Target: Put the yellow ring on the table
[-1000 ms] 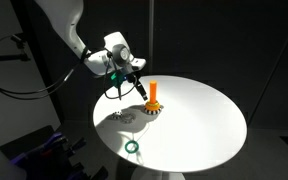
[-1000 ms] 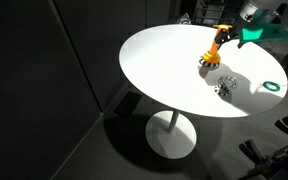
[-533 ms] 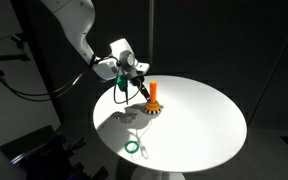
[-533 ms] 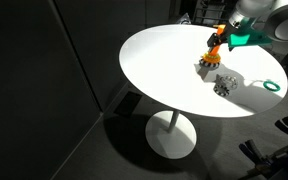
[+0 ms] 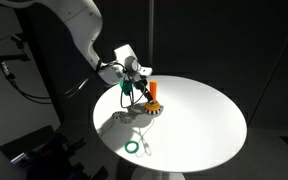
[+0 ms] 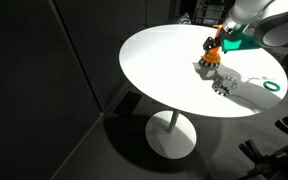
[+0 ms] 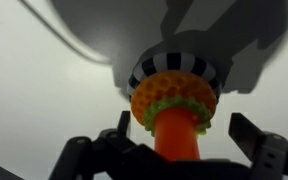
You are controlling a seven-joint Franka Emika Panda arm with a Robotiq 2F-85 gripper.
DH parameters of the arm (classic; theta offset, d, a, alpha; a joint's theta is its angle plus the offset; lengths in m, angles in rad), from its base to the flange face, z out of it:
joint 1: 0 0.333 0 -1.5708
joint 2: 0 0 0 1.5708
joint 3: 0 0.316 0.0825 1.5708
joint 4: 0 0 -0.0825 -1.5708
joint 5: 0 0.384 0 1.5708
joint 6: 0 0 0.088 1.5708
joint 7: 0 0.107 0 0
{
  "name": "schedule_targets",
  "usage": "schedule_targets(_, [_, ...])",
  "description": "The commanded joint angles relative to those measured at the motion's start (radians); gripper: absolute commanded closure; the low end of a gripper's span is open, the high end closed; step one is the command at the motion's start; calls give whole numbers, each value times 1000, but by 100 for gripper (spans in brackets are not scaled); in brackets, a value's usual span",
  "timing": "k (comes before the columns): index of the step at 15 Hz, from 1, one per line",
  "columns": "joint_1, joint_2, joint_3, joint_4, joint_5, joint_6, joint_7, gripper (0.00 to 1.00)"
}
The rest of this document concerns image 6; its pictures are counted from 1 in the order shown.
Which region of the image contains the white table pedestal base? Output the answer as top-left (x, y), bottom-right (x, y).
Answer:
top-left (145, 109), bottom-right (198, 160)

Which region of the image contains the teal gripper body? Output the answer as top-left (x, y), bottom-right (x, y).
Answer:
top-left (216, 25), bottom-right (262, 54)

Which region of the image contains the flat black floor box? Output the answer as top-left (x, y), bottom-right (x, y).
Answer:
top-left (113, 91), bottom-right (143, 118)

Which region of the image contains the black stand frame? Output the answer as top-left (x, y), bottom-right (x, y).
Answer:
top-left (246, 141), bottom-right (288, 180)

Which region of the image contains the black white striped base ring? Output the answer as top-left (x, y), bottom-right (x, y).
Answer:
top-left (198, 58), bottom-right (221, 69)

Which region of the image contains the black white checkered ring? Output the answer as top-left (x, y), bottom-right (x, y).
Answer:
top-left (212, 84), bottom-right (231, 97)

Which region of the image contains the green ring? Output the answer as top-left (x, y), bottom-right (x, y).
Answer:
top-left (262, 80), bottom-right (281, 92)

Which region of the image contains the dark metal rack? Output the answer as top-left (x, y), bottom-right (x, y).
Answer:
top-left (192, 0), bottom-right (233, 26)

